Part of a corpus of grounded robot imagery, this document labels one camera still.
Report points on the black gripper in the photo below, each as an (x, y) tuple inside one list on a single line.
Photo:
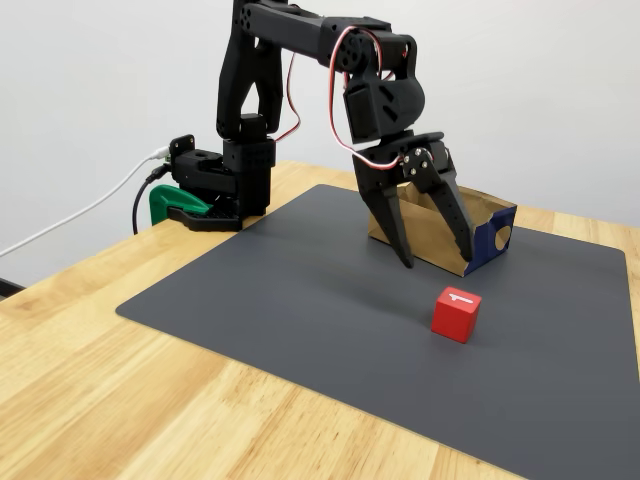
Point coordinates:
[(384, 170)]

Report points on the brown paper box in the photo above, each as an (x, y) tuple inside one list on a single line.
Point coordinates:
[(430, 240)]

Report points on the red cube with white mark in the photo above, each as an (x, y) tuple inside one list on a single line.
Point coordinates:
[(452, 320)]

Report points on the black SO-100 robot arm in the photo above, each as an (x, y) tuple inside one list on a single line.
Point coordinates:
[(300, 30)]

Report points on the dark grey table mat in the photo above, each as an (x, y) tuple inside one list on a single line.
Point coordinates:
[(300, 300)]

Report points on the green table clamp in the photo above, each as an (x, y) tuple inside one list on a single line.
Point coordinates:
[(162, 200)]

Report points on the black furniture piece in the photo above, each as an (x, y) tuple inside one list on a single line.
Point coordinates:
[(7, 287)]

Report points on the black controller board mount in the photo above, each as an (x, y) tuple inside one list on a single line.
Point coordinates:
[(182, 147)]

